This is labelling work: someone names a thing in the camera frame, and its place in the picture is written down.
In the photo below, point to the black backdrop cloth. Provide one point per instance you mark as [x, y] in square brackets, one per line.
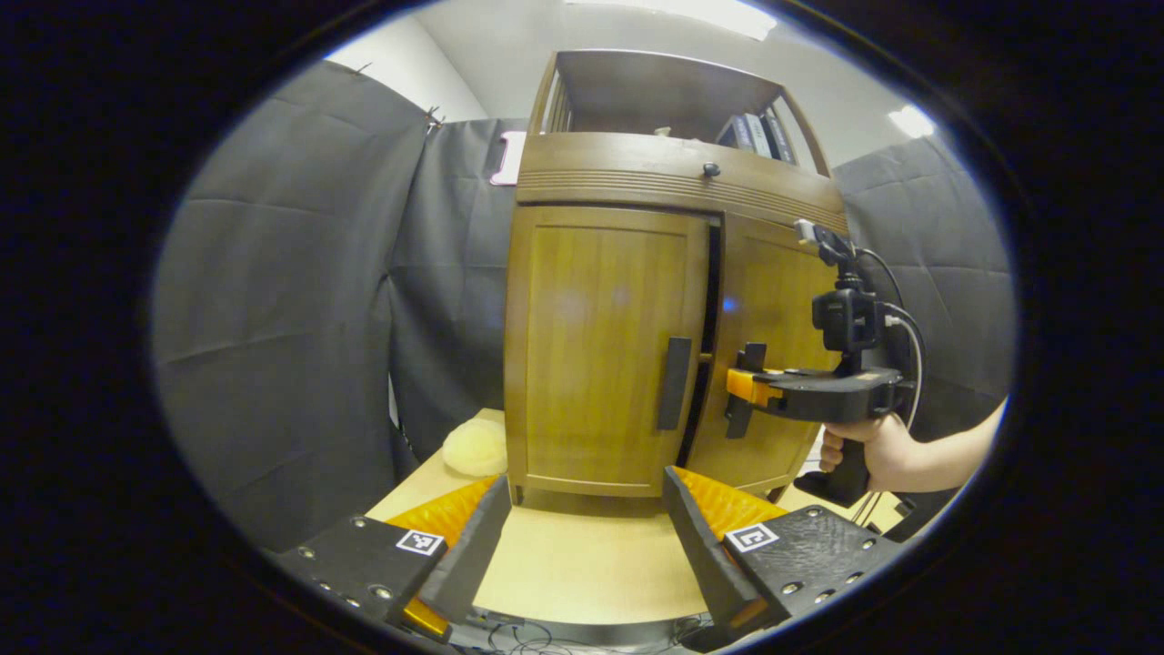
[291, 318]

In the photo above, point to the pale yellow fluffy item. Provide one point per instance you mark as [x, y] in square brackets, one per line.
[475, 448]

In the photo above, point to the white spine book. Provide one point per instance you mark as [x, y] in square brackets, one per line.
[759, 135]

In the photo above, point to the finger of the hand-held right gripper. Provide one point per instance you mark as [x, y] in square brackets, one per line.
[750, 387]

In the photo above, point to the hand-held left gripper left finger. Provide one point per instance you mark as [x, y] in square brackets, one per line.
[473, 555]

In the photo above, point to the wooden cabinet drawer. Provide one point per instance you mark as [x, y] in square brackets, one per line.
[618, 164]

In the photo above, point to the dark grey book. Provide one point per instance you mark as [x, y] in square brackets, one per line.
[779, 138]

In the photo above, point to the wooden shoe cabinet door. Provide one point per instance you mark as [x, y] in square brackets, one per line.
[773, 300]
[591, 346]

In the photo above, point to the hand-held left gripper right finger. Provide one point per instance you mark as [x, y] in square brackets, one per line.
[705, 555]

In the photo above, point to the dark blue book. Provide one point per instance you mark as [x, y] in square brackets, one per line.
[735, 132]

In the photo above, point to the wooden double-door shoe cabinet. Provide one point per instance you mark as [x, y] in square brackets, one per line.
[655, 91]

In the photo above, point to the small ceiling lamp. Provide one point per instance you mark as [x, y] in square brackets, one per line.
[910, 121]

